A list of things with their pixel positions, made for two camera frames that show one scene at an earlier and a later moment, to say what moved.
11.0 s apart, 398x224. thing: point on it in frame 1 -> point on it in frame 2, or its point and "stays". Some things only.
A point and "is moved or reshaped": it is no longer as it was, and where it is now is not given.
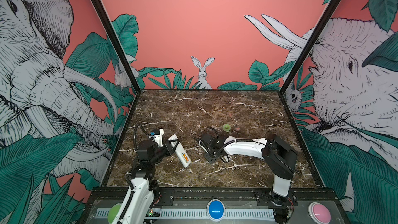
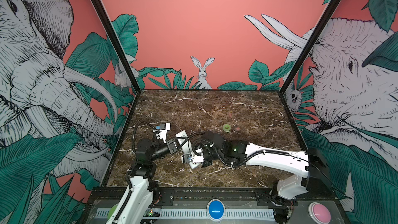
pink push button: (319, 213) stays
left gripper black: (167, 148) stays
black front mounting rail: (113, 196) stays
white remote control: (181, 151) is moved or reshaped
